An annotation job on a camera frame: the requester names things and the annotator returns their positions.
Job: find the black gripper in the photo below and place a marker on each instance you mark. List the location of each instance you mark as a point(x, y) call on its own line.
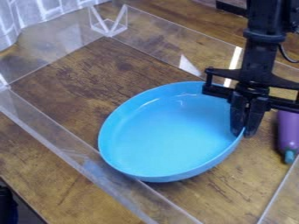
point(251, 90)

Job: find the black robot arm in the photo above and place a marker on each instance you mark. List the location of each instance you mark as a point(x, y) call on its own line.
point(271, 18)

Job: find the white patterned curtain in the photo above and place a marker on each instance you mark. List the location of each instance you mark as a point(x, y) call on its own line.
point(21, 13)

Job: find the blue round plate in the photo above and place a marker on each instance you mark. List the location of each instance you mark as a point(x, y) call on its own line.
point(167, 134)

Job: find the clear acrylic enclosure wall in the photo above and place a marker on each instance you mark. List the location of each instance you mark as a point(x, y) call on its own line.
point(68, 72)

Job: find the purple toy eggplant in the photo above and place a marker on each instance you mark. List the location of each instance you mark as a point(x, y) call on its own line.
point(288, 135)

